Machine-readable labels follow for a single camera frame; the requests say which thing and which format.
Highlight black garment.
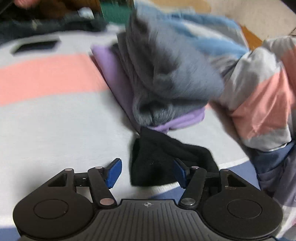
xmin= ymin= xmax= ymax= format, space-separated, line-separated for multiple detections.
xmin=130 ymin=127 xmax=219 ymax=187

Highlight patchwork bed sheet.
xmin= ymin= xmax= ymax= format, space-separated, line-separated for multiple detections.
xmin=0 ymin=29 xmax=278 ymax=235

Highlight folded grey garment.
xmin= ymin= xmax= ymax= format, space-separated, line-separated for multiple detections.
xmin=114 ymin=9 xmax=224 ymax=126

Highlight crumpled patchwork duvet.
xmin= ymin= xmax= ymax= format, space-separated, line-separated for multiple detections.
xmin=134 ymin=2 xmax=295 ymax=205

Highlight folded purple garment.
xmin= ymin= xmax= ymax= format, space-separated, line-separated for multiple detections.
xmin=91 ymin=45 xmax=205 ymax=133

